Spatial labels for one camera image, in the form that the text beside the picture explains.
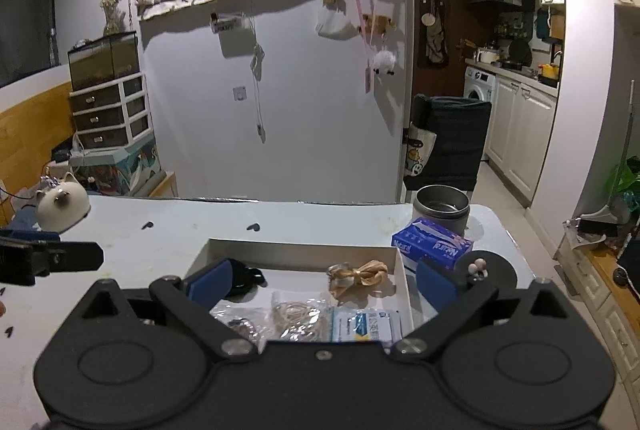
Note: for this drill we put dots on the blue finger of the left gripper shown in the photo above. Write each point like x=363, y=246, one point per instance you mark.
x=34, y=236

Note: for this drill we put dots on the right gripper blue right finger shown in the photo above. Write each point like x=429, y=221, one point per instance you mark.
x=438, y=285

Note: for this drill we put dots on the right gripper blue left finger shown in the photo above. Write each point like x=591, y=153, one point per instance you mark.
x=206, y=287

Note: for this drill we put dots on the black hair scrunchie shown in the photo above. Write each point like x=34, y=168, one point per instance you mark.
x=244, y=279

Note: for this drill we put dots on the white cat-shaped ceramic jar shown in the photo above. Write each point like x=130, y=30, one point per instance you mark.
x=62, y=205

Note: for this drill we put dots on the blue tissue pack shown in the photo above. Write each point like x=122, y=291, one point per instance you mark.
x=425, y=239

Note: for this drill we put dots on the beige satin bow scrunchie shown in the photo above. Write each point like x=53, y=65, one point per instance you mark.
x=343, y=276

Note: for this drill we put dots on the white shallow cardboard box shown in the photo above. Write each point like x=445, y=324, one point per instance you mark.
x=296, y=305

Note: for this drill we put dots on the round grey metal tin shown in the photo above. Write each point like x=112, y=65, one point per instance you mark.
x=444, y=205

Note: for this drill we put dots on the blue white wet-wipe packet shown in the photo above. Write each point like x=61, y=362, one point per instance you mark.
x=353, y=325

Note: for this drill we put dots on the black chair with cover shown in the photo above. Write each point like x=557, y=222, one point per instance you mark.
x=460, y=126

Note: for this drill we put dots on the cartoon tote bag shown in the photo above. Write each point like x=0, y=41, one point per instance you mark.
x=419, y=147

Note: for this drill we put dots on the white drawer cabinet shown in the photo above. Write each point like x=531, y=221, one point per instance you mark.
x=113, y=114

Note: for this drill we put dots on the glass fish tank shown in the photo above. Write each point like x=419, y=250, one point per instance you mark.
x=103, y=60

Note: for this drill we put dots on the white washing machine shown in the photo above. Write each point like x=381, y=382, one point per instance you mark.
x=479, y=85

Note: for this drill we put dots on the green plastic bag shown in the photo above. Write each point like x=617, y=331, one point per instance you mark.
x=624, y=180

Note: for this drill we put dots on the white fluffy sheep toy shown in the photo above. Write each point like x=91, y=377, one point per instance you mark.
x=384, y=62

